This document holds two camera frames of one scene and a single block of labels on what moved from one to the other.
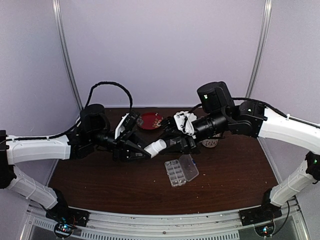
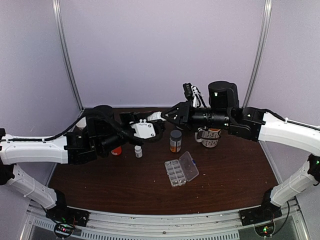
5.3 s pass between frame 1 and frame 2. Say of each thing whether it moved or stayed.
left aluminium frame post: stayed
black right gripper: moved
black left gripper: moved
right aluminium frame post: stayed
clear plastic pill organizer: stayed
